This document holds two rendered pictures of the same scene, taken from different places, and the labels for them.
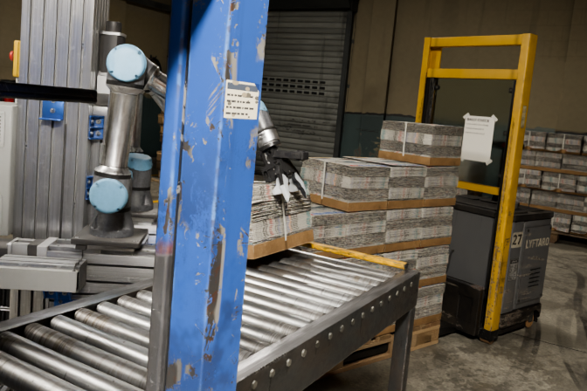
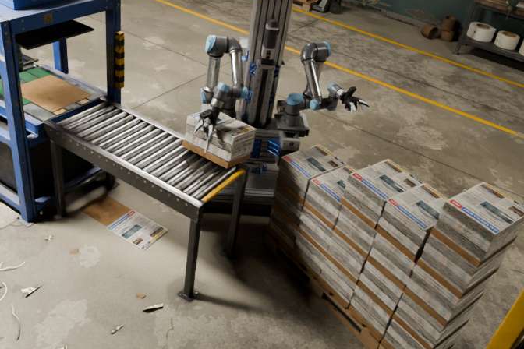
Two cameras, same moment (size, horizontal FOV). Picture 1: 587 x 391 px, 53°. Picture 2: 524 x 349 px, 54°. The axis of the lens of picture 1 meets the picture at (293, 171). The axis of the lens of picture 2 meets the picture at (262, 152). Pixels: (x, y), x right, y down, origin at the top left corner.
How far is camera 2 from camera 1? 3.76 m
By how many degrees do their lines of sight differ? 83
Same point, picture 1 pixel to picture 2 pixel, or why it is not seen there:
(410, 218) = (399, 259)
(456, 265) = not seen: outside the picture
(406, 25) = not seen: outside the picture
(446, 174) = (454, 260)
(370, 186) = (364, 201)
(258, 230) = (189, 136)
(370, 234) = (357, 235)
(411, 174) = (406, 224)
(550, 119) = not seen: outside the picture
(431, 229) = (420, 289)
